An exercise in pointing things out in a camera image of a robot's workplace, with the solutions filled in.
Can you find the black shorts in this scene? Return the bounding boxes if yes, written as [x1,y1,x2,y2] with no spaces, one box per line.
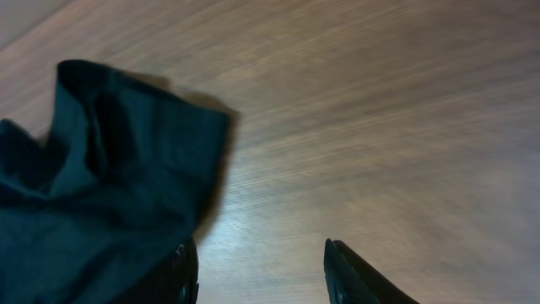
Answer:
[1,60,230,304]

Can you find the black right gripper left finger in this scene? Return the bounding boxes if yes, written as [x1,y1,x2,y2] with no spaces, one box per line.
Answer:
[110,238,200,304]

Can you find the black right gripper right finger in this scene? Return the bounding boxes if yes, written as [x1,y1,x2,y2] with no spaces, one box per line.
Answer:
[323,239,419,304]

